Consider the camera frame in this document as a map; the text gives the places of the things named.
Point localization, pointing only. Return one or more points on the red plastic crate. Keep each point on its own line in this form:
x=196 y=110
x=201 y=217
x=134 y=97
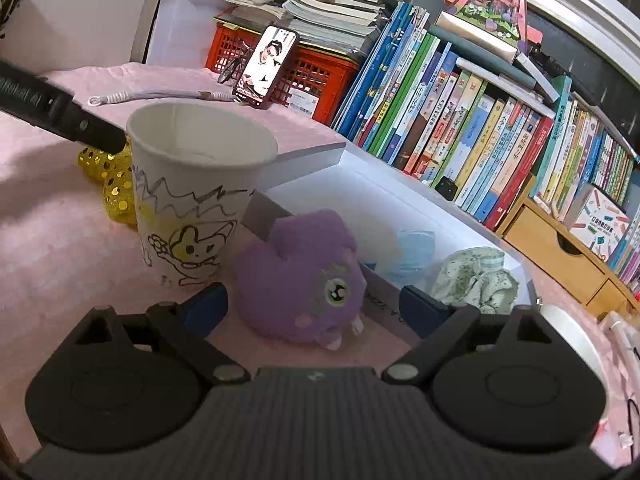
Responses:
x=314 y=81

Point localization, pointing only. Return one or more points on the white PVC pipe frame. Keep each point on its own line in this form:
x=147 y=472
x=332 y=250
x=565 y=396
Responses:
x=626 y=343

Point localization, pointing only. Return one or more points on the green floral cloth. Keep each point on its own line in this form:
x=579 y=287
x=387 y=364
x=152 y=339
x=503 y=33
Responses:
x=476 y=277

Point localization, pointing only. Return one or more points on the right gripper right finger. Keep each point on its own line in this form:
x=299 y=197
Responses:
x=440 y=329

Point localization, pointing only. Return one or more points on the yellow sequin pouch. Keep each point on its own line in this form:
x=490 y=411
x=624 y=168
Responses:
x=114 y=173

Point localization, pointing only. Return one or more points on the triangular paper house model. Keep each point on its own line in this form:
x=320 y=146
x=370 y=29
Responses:
x=498 y=26

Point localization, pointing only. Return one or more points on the white shallow box tray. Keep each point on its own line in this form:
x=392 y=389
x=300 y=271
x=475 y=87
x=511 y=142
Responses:
x=378 y=203

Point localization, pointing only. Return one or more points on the paper cup with rabbit drawing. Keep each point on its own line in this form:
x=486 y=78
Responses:
x=195 y=168

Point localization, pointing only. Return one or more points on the small black cube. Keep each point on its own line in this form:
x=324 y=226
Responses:
x=446 y=188

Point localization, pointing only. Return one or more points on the second row of books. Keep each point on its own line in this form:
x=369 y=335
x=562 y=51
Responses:
x=582 y=149

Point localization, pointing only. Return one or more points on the paper cup with cat drawing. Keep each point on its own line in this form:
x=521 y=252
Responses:
x=581 y=343

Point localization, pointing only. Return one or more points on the purple plush toy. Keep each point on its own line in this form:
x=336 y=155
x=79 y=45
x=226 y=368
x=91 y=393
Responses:
x=303 y=283

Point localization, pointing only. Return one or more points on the row of upright books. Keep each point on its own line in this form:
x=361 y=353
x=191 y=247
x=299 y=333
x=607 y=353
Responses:
x=428 y=104

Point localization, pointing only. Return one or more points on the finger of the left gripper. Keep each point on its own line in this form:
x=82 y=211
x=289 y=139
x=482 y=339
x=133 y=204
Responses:
x=68 y=119

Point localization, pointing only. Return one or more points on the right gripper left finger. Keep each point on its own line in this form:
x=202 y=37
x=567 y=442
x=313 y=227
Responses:
x=184 y=328

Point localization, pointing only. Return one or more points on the white patterned box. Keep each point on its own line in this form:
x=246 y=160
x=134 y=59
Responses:
x=595 y=220

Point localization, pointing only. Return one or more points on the stack of paperback books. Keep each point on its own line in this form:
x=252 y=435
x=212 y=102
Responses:
x=345 y=27

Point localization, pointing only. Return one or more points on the smartphone on stand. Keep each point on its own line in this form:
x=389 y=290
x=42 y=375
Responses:
x=265 y=66

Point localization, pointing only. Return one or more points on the wooden drawer organizer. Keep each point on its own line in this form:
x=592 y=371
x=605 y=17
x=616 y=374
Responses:
x=547 y=243

